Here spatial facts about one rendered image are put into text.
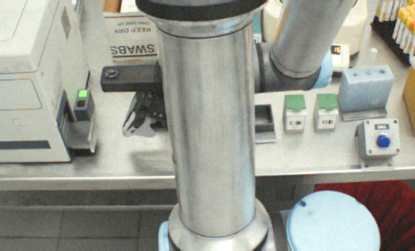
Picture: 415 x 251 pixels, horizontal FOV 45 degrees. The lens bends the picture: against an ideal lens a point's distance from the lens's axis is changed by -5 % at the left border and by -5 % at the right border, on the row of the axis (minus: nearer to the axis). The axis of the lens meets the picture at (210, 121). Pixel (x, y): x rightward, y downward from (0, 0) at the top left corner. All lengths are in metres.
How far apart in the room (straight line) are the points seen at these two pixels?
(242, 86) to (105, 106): 0.72
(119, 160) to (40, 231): 1.06
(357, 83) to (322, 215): 0.49
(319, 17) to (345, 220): 0.24
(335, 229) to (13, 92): 0.59
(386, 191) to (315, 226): 1.04
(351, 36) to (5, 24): 0.72
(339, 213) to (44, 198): 1.31
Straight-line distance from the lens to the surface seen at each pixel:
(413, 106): 1.14
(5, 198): 1.86
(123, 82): 0.92
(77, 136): 1.07
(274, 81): 0.76
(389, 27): 1.35
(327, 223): 0.63
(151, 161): 1.05
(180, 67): 0.44
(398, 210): 1.64
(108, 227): 2.01
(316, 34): 0.60
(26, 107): 0.97
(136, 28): 1.19
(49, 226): 2.07
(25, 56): 0.88
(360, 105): 1.12
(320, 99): 1.06
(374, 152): 1.02
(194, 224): 0.57
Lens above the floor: 1.71
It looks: 49 degrees down
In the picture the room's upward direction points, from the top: 3 degrees counter-clockwise
